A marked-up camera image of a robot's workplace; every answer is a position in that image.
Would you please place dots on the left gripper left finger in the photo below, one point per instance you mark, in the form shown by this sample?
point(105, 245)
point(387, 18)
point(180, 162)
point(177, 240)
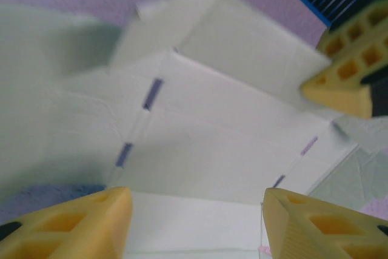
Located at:
point(75, 228)

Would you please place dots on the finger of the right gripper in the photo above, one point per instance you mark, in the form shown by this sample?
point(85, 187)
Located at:
point(342, 95)

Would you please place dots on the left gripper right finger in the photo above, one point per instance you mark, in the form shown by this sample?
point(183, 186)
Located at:
point(318, 231)

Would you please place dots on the green paper box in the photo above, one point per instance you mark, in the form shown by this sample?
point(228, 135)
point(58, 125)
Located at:
point(212, 119)

